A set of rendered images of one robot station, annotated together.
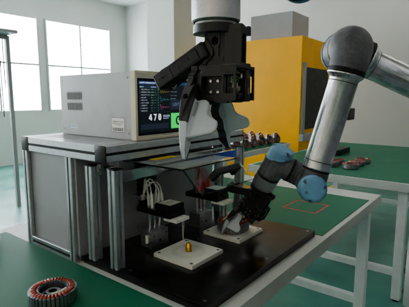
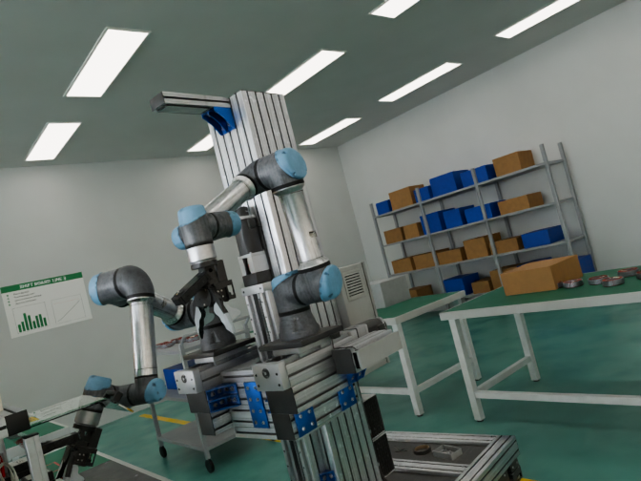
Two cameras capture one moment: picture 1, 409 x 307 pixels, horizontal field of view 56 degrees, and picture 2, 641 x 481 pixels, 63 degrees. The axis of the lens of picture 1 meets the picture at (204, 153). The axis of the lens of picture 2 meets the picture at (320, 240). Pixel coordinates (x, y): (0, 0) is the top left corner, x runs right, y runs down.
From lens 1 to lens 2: 1.29 m
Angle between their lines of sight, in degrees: 79
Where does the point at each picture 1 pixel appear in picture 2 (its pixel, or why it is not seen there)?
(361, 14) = not seen: outside the picture
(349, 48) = (144, 280)
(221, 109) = (203, 312)
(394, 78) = not seen: hidden behind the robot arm
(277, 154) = (104, 381)
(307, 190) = (157, 390)
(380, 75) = not seen: hidden behind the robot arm
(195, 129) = (232, 315)
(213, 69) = (221, 283)
